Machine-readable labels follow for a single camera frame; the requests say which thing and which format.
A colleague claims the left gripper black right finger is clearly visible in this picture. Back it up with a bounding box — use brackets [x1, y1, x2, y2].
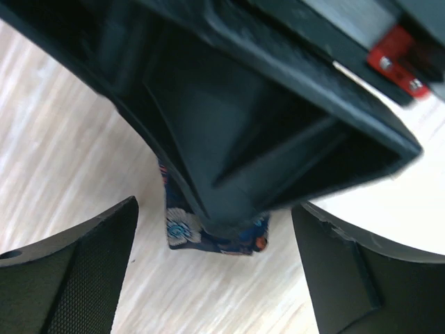
[291, 203, 444, 333]

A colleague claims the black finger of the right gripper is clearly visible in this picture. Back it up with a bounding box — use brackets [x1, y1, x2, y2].
[0, 0, 272, 236]

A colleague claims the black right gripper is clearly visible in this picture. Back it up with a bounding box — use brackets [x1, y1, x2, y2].
[204, 1, 444, 212]

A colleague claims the navy floral tie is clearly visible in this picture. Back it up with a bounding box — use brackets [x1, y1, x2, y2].
[158, 161, 270, 256]

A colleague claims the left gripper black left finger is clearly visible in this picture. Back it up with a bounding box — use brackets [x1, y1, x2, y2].
[1, 196, 139, 333]

